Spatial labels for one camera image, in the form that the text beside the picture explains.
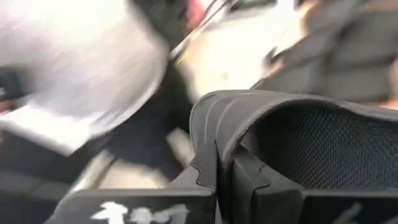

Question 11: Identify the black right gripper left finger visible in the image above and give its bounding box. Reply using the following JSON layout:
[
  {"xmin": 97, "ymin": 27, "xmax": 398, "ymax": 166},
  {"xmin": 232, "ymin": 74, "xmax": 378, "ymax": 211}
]
[{"xmin": 46, "ymin": 140, "xmax": 218, "ymax": 224}]

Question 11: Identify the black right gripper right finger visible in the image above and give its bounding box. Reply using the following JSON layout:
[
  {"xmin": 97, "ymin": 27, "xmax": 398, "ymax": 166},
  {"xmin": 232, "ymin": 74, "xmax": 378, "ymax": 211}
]
[{"xmin": 218, "ymin": 146, "xmax": 398, "ymax": 224}]

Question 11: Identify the black rubber slide sandal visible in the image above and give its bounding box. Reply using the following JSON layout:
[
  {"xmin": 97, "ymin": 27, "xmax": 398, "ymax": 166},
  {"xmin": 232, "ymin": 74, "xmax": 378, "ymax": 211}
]
[{"xmin": 188, "ymin": 89, "xmax": 398, "ymax": 191}]

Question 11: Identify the grey metal bar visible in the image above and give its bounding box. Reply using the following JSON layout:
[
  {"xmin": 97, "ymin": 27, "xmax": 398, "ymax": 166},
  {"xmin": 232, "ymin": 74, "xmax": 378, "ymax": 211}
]
[{"xmin": 169, "ymin": 0, "xmax": 233, "ymax": 62}]

